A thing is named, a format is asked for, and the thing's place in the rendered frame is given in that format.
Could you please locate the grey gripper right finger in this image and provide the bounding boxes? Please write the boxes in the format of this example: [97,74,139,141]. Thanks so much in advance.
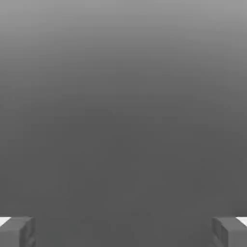
[211,216,247,247]

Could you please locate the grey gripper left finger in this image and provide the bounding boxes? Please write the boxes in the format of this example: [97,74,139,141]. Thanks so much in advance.
[0,216,37,247]

